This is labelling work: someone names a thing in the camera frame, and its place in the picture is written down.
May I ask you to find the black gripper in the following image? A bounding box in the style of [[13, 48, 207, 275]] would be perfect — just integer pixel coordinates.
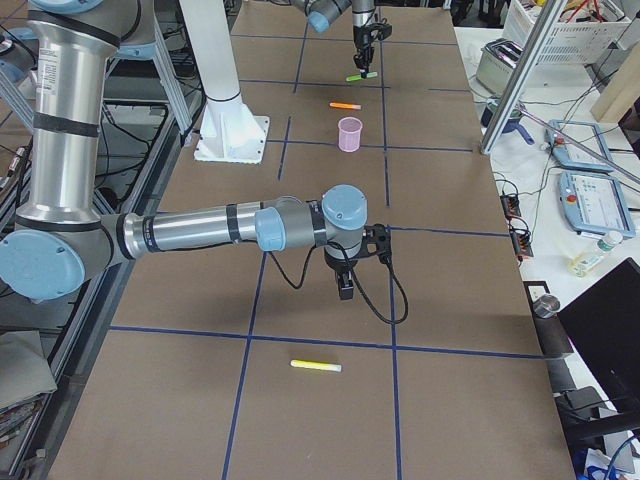
[[324, 247, 360, 300], [353, 25, 375, 76]]

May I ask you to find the green highlighter pen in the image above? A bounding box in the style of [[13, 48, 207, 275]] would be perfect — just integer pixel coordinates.
[[345, 71, 378, 83]]

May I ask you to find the orange highlighter pen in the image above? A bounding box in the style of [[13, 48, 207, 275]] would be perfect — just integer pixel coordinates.
[[329, 102, 362, 111]]

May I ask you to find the yellow highlighter pen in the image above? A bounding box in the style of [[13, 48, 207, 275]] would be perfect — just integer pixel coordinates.
[[290, 359, 342, 373]]

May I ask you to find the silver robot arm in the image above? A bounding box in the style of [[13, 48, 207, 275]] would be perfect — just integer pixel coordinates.
[[1, 1, 367, 301], [272, 0, 388, 79]]

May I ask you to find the pink mesh pen holder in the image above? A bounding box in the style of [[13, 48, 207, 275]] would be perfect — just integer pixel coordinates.
[[338, 117, 363, 153]]

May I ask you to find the silver toaster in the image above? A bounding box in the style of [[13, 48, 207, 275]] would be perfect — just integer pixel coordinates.
[[476, 38, 523, 94]]

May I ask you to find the blue pot with lid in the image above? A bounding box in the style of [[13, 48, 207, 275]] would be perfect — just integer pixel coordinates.
[[480, 96, 535, 145]]

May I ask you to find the orange black connector strip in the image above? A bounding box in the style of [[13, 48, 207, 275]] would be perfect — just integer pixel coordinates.
[[500, 193, 534, 261]]

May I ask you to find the metal cup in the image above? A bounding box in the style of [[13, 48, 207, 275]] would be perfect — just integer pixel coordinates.
[[532, 293, 561, 319]]

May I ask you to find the far teach pendant tablet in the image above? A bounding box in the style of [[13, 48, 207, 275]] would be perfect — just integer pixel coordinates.
[[546, 119, 613, 173]]

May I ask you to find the teach pendant tablet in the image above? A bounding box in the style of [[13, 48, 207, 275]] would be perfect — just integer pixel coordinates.
[[546, 119, 613, 173], [558, 171, 636, 239]]

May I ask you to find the white plastic crate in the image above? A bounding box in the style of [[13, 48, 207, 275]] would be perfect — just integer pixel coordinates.
[[503, 1, 631, 65]]

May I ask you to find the small plastic bottle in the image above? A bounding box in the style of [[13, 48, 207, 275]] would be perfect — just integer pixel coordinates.
[[568, 231, 624, 277]]

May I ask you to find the black laptop monitor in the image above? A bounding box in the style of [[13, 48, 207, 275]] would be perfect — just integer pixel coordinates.
[[559, 258, 639, 412]]

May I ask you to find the near teach pendant tablet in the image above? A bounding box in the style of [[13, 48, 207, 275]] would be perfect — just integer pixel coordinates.
[[558, 171, 636, 239]]

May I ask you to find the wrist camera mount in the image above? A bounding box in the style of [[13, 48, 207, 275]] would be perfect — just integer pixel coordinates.
[[371, 22, 392, 41], [358, 224, 392, 266]]

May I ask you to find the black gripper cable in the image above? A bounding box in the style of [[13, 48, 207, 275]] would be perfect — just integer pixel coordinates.
[[267, 244, 409, 324]]

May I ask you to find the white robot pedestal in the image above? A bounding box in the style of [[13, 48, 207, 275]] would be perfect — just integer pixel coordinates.
[[180, 0, 270, 164]]

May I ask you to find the aluminium frame post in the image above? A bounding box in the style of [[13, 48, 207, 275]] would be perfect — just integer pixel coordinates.
[[480, 0, 566, 155]]

